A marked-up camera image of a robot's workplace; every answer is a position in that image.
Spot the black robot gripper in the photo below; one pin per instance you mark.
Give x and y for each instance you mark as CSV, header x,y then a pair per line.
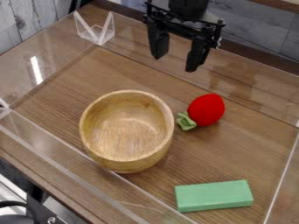
x,y
187,19

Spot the red knitted strawberry toy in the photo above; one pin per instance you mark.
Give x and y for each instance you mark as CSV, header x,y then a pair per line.
x,y
203,112

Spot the wooden bowl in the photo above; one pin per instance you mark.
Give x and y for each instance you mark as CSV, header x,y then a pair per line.
x,y
125,129

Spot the green rectangular block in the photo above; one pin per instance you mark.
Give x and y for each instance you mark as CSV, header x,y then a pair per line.
x,y
210,196

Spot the clear acrylic corner bracket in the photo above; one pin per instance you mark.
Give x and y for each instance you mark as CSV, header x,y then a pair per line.
x,y
96,34

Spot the clear acrylic enclosure walls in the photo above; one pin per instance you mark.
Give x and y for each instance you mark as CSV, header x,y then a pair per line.
x,y
56,73

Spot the black metal table bracket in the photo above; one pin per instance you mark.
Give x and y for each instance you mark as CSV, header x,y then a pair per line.
x,y
41,214

